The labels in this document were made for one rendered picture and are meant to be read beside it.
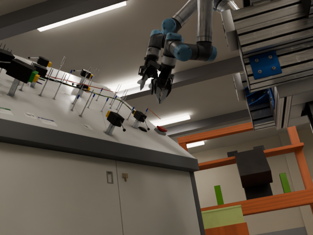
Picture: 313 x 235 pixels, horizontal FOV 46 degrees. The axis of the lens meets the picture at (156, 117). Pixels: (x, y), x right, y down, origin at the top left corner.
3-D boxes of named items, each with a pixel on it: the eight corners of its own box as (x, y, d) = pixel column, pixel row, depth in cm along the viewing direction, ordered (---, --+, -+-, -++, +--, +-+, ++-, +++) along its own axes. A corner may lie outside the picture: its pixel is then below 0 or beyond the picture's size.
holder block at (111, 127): (114, 142, 163) (124, 123, 161) (101, 129, 172) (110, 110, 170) (122, 144, 167) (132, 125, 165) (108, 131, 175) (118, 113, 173)
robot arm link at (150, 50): (163, 51, 210) (153, 46, 204) (161, 58, 209) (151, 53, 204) (154, 52, 215) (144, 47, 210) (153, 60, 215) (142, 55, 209)
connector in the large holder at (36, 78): (31, 79, 156) (35, 70, 155) (37, 82, 157) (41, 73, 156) (27, 81, 151) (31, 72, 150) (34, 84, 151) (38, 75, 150)
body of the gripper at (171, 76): (172, 85, 195) (177, 63, 190) (169, 90, 187) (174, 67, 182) (158, 81, 196) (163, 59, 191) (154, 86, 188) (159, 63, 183)
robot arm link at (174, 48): (200, 47, 170) (191, 41, 180) (179, 45, 166) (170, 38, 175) (197, 64, 174) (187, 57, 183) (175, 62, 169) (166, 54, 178)
